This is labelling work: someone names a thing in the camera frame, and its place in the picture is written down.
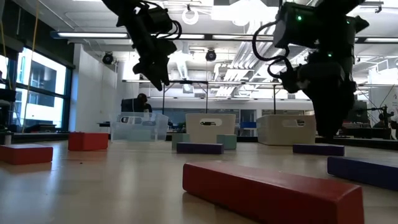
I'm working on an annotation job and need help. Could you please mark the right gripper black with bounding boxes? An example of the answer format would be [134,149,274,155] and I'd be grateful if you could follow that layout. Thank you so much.
[306,51,358,140]

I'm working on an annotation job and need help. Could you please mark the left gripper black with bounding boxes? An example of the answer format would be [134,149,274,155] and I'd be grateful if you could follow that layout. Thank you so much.
[132,29,178,92]

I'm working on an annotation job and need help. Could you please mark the blue rectangular block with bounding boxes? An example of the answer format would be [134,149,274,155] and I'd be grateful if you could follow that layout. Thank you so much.
[292,143,346,157]
[176,142,225,155]
[326,156,398,192]

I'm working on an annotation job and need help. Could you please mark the teal cube block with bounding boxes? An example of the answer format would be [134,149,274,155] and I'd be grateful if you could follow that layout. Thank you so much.
[216,134,238,151]
[171,133,191,151]
[127,129,153,142]

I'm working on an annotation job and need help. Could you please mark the red rectangular block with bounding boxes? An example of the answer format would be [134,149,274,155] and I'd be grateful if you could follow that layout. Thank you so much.
[0,143,54,166]
[67,131,109,152]
[182,161,365,224]

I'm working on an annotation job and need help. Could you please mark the black background gantry stand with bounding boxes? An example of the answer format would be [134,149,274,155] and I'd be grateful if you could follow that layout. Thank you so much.
[161,80,209,115]
[272,83,315,116]

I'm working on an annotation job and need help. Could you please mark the black computer monitor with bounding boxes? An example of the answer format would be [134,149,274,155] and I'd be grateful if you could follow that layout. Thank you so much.
[347,100,369,124]
[120,98,141,113]

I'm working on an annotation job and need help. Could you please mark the person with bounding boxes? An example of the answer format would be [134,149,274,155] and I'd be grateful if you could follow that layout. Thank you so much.
[372,112,390,129]
[136,92,154,113]

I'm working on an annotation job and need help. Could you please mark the white led light bar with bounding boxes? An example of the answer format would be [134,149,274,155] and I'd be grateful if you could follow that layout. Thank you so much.
[178,33,205,40]
[365,37,398,44]
[57,32,129,39]
[212,34,274,40]

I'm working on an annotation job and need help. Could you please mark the black boom stand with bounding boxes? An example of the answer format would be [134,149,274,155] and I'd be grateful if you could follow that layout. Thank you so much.
[366,105,390,139]

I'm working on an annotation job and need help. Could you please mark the clear plastic bin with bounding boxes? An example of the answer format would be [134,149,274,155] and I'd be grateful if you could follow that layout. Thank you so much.
[110,111,170,143]

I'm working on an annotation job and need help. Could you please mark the large window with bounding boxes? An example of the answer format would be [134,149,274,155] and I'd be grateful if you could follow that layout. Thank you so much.
[0,46,74,131]

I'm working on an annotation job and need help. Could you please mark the black equipment by window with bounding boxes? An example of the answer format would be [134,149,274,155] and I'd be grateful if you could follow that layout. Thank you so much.
[0,88,18,133]

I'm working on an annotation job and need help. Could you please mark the black light rail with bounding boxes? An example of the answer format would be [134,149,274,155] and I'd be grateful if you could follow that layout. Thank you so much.
[51,30,398,44]

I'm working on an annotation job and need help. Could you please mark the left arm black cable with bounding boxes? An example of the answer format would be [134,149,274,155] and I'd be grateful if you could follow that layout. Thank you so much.
[166,19,183,40]

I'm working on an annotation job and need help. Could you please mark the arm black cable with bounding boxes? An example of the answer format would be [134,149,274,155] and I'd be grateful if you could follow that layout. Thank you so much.
[166,19,183,40]
[251,21,295,80]

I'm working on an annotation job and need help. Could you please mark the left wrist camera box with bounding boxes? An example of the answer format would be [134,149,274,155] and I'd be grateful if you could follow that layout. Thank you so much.
[146,7,174,34]

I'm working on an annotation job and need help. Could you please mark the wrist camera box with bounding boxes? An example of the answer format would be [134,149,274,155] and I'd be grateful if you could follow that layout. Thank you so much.
[146,7,174,34]
[279,67,308,94]

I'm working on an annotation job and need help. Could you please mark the white plastic handled bin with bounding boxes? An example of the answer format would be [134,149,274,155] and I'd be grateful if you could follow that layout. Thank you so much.
[185,113,237,144]
[256,114,317,146]

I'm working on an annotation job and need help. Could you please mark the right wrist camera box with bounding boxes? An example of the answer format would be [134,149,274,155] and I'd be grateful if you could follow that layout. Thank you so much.
[279,67,308,94]

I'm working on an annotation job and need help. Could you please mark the white hanging ring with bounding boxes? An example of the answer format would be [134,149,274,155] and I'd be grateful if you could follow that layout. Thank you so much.
[181,7,200,26]

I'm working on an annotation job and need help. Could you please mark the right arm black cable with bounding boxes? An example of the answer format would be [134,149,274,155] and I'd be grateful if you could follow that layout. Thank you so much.
[251,21,295,80]

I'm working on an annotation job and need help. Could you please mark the yellow hanging cable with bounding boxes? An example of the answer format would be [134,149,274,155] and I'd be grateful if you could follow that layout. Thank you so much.
[21,0,40,134]

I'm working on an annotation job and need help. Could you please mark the black aluminium table frame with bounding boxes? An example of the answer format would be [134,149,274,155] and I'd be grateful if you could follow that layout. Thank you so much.
[0,132,398,152]

